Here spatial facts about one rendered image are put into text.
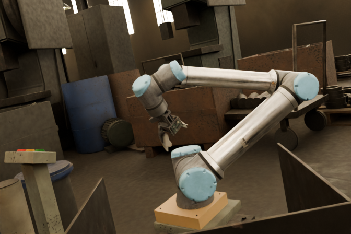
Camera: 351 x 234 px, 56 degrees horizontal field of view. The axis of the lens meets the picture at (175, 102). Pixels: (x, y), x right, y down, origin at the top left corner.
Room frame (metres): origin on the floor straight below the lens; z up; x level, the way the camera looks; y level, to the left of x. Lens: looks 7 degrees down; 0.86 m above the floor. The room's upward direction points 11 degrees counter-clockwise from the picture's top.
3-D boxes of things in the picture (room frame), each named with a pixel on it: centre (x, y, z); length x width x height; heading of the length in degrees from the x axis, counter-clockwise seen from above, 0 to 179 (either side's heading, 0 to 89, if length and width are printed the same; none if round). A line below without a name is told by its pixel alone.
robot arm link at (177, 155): (1.55, 0.00, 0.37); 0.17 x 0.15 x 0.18; 5
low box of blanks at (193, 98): (3.31, -0.10, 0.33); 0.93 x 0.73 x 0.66; 60
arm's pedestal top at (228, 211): (1.57, 0.00, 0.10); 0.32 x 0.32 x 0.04; 52
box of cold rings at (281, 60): (4.31, -1.53, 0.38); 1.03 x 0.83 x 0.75; 56
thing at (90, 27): (5.85, 1.06, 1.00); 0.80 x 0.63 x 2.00; 58
